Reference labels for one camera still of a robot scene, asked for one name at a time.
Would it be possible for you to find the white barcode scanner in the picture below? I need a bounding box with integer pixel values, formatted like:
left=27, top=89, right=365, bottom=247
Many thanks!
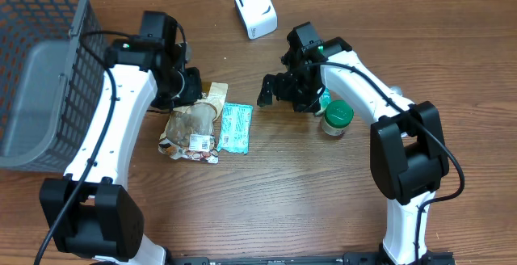
left=234, top=0, right=278, bottom=40

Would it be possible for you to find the brown white snack bag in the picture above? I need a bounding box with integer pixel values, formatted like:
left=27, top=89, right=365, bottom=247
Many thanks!
left=158, top=82, right=229, bottom=164

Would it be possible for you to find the teal white tissue pack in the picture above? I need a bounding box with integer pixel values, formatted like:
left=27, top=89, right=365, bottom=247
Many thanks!
left=314, top=89, right=332, bottom=116

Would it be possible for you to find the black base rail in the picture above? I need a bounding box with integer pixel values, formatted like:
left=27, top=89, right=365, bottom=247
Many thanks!
left=169, top=250, right=456, bottom=265

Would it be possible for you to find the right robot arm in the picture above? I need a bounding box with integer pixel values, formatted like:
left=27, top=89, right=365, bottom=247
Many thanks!
left=257, top=23, right=455, bottom=264

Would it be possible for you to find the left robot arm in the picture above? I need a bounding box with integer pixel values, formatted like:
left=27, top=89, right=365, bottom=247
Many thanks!
left=35, top=11, right=202, bottom=264

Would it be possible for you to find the dark grey plastic basket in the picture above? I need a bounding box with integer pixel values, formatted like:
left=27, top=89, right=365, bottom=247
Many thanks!
left=1, top=0, right=107, bottom=172

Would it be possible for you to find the yellow drink bottle grey cap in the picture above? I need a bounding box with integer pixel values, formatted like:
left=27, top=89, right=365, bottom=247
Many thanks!
left=390, top=86, right=403, bottom=96

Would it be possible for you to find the green white can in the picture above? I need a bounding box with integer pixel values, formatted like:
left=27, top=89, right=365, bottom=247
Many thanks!
left=321, top=100, right=354, bottom=137

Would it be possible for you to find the mint green tissue pack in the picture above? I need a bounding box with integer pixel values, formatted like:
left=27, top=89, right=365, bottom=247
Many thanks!
left=216, top=103, right=253, bottom=154

